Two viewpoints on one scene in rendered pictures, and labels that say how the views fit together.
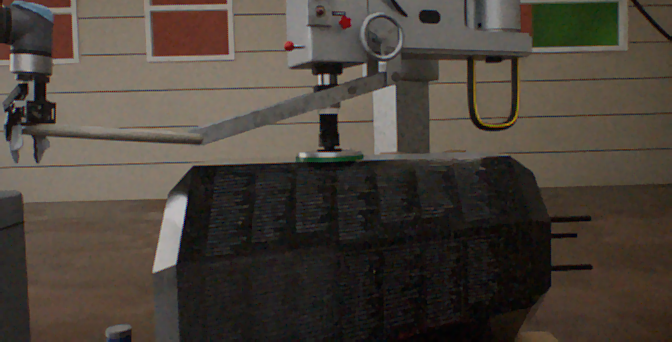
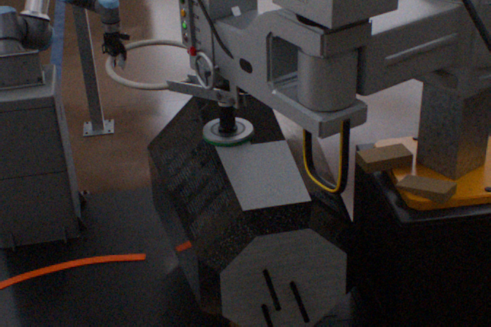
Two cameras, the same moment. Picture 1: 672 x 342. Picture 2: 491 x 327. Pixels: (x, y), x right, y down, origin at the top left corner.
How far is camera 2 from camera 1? 3.38 m
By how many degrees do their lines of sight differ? 82
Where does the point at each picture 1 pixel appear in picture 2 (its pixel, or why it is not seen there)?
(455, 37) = (261, 91)
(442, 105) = not seen: outside the picture
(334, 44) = not seen: hidden behind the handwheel
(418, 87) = (449, 96)
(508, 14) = (302, 90)
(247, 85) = not seen: outside the picture
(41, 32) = (104, 13)
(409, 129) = (432, 136)
